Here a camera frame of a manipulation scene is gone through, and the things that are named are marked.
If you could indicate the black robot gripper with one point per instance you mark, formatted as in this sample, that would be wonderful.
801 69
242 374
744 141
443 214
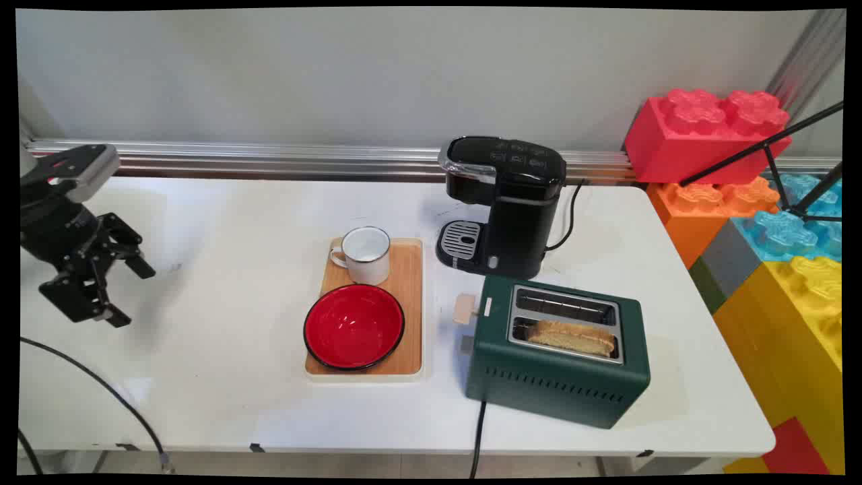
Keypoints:
54 229

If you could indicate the red bowl with black rim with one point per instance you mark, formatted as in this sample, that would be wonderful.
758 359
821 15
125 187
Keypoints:
353 327

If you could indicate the white enamel mug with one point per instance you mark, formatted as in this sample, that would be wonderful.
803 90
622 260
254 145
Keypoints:
367 256

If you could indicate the wooden serving tray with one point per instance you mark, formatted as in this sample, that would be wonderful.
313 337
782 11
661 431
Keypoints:
407 303

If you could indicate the wooden toaster lever knob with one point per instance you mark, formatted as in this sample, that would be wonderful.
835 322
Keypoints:
465 308

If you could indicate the black coffee maker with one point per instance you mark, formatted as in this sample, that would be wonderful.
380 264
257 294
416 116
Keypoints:
512 209

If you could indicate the green two-slot toaster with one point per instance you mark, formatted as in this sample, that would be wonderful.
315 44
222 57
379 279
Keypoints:
559 377

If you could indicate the slice of toast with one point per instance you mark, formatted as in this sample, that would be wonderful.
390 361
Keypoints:
572 337

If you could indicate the big orange toy brick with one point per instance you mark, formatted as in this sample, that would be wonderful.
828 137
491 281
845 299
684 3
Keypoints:
700 215

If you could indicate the dark green toy brick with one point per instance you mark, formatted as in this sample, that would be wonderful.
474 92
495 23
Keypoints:
707 283

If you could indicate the big red toy brick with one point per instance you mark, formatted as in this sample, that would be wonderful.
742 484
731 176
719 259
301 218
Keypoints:
700 141

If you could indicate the big grey toy brick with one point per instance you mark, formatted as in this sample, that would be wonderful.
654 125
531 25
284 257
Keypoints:
731 263

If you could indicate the black tripod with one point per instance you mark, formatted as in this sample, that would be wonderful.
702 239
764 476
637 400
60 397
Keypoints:
774 151

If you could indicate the big blue toy brick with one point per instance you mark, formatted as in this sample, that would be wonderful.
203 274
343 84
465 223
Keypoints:
788 232

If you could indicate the big yellow toy brick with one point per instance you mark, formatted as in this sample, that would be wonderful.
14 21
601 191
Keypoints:
794 337

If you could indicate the small red toy brick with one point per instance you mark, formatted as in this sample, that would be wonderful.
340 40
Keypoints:
794 448

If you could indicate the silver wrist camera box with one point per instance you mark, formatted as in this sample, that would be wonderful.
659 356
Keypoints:
84 168

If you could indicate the aluminium rail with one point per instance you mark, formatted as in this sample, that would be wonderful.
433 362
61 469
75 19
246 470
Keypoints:
269 160

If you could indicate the aluminium corner post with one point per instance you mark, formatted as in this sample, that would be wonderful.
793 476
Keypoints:
808 60

